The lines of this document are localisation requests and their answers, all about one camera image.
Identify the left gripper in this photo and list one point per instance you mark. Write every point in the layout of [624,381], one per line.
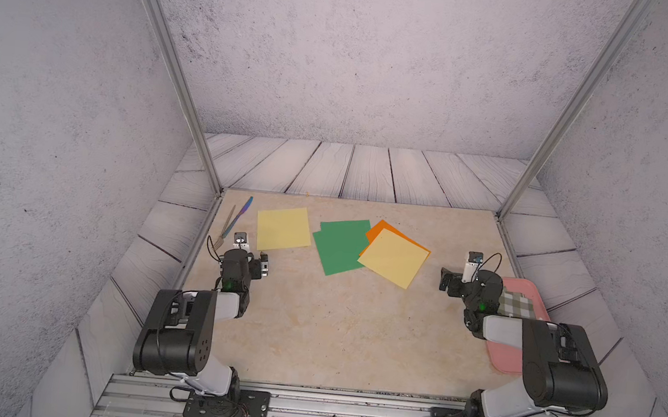
[258,267]

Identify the green paper sheet bottom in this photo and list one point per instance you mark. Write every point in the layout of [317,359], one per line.
[339,250]

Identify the yellow paper sheet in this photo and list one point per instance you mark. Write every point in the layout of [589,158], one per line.
[394,258]
[282,229]

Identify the aluminium frame post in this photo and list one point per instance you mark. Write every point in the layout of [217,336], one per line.
[160,28]
[596,73]

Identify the blue purple pen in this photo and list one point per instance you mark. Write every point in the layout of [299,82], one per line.
[241,212]

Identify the green paper sheet top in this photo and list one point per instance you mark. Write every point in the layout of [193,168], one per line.
[348,227]

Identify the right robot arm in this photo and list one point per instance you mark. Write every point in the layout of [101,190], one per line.
[559,367]

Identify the left aluminium frame post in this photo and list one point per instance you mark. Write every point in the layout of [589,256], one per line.
[160,28]

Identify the green paper sheet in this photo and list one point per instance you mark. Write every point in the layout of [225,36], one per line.
[339,250]
[348,227]

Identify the green checkered cloth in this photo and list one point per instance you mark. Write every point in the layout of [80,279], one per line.
[516,305]

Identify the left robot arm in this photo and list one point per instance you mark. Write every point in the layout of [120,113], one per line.
[177,336]

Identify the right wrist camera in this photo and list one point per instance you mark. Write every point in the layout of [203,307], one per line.
[474,261]

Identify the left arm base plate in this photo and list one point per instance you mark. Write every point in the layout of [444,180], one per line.
[244,403]

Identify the right aluminium frame post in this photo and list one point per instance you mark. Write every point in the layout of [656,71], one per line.
[596,73]

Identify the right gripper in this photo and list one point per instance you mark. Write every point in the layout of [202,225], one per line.
[456,283]

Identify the orange paper sheet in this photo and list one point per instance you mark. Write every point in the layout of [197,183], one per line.
[384,226]

